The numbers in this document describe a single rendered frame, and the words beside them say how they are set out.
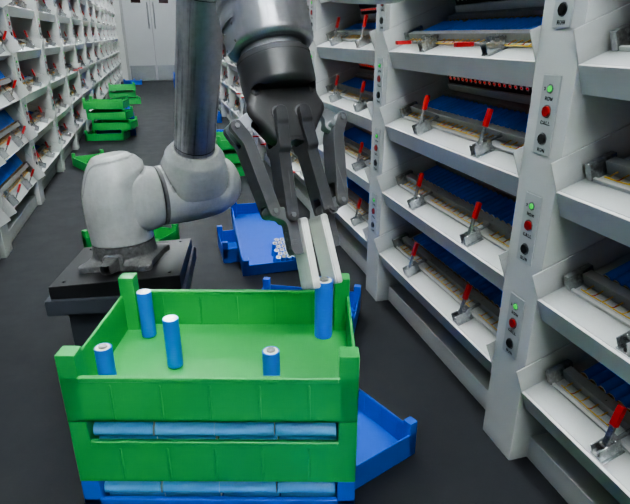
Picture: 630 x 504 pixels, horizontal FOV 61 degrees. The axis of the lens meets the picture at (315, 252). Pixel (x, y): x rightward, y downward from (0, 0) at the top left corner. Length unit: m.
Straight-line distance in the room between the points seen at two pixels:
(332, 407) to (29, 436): 0.86
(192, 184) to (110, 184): 0.19
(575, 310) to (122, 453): 0.70
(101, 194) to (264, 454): 0.89
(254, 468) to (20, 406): 0.87
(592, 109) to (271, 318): 0.57
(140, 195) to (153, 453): 0.84
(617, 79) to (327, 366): 0.54
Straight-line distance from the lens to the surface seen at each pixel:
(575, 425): 1.03
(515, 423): 1.13
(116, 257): 1.39
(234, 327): 0.74
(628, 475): 0.97
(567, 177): 0.93
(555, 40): 0.94
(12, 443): 1.31
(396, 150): 1.55
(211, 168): 1.36
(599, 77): 0.88
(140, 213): 1.37
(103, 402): 0.61
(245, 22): 0.54
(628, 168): 0.91
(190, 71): 1.25
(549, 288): 1.00
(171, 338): 0.65
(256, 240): 1.97
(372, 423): 1.21
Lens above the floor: 0.77
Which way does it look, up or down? 22 degrees down
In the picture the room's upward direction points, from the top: straight up
